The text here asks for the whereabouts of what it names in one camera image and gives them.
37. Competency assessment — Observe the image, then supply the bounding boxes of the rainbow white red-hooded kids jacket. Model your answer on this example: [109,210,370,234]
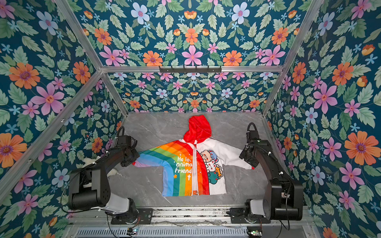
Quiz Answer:
[133,115,254,197]

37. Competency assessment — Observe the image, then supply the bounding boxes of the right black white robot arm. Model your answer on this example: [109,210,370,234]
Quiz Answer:
[239,123,304,222]

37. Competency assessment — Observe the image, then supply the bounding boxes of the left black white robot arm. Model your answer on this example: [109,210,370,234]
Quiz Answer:
[67,126,140,224]

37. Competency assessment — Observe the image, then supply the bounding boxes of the white plush bear toy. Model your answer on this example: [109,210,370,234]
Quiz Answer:
[82,156,118,177]

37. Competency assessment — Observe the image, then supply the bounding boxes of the white ventilation grille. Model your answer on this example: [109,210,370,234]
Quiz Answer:
[74,227,249,238]

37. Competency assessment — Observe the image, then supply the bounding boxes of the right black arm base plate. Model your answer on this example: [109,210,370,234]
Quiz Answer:
[226,207,271,225]

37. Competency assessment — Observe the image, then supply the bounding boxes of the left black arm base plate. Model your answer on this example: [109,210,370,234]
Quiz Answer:
[111,208,153,225]

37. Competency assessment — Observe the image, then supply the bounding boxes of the aluminium front mounting rail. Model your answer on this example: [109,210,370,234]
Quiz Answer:
[69,206,315,227]

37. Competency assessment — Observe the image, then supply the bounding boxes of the black coat hook rail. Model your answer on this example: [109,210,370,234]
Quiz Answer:
[159,66,222,74]

